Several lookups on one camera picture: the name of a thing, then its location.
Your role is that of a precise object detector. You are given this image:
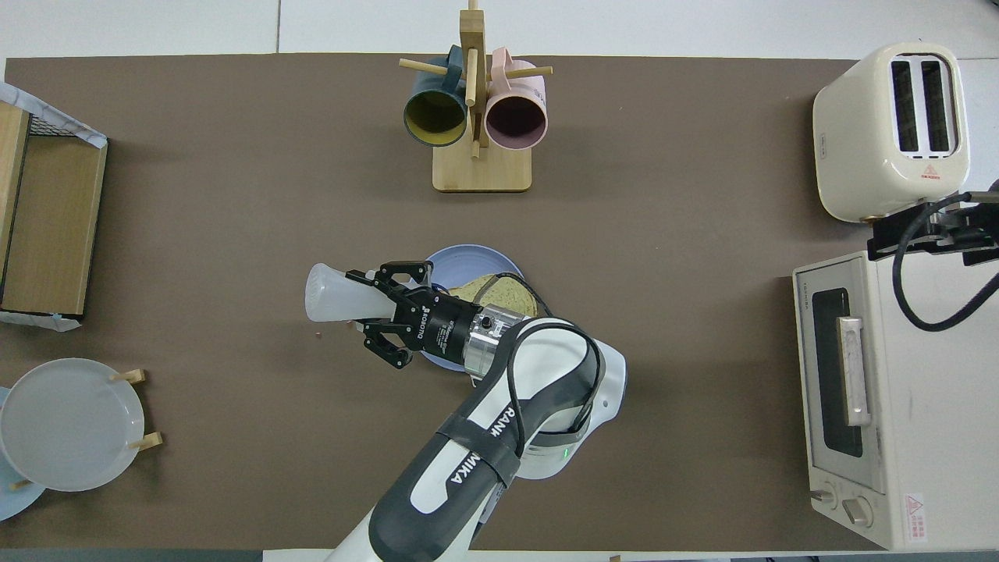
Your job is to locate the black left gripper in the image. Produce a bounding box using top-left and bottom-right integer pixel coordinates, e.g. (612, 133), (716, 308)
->
(346, 261), (481, 369)

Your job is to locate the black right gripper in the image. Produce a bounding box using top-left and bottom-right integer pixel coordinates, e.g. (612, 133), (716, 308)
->
(868, 205), (999, 266)

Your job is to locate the translucent squeeze bottle blue cap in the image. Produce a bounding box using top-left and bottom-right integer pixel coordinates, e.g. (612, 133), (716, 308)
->
(304, 263), (395, 323)

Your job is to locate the toasted bread slice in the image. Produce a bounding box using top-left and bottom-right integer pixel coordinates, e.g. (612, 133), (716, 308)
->
(449, 273), (539, 319)

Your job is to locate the wooden plate rack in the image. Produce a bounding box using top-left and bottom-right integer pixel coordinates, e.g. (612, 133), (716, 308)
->
(9, 368), (163, 491)

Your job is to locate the grey round plate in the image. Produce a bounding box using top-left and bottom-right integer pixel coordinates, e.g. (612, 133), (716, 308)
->
(0, 357), (146, 493)

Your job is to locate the light blue round plate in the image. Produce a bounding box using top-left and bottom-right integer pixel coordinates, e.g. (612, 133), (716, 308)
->
(0, 386), (48, 522)

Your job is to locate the cream toaster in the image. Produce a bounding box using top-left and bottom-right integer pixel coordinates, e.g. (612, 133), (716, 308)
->
(812, 41), (971, 226)

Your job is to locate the wooden mug tree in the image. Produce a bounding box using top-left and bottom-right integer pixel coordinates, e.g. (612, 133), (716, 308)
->
(399, 0), (553, 193)

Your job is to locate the white toaster oven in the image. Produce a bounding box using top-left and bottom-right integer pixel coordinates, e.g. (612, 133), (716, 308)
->
(792, 248), (999, 551)

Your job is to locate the dark teal mug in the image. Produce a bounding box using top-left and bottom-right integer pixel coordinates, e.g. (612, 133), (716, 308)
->
(403, 44), (469, 148)

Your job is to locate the brown table mat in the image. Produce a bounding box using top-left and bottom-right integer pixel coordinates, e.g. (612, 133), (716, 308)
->
(0, 53), (962, 551)

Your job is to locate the pink mug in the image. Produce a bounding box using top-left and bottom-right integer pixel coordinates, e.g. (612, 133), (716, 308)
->
(484, 47), (549, 151)

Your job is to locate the white grid patterned liner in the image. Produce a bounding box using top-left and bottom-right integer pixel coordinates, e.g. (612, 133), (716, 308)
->
(0, 82), (108, 333)

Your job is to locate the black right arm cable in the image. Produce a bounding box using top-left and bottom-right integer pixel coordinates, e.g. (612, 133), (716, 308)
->
(892, 191), (999, 333)

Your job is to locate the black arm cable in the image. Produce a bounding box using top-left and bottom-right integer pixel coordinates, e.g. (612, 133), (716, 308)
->
(892, 191), (999, 333)
(468, 273), (606, 438)

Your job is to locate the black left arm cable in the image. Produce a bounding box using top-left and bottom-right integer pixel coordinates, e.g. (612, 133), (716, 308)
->
(468, 273), (606, 438)

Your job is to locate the black wire basket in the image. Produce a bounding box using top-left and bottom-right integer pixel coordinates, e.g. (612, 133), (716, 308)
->
(27, 109), (87, 141)

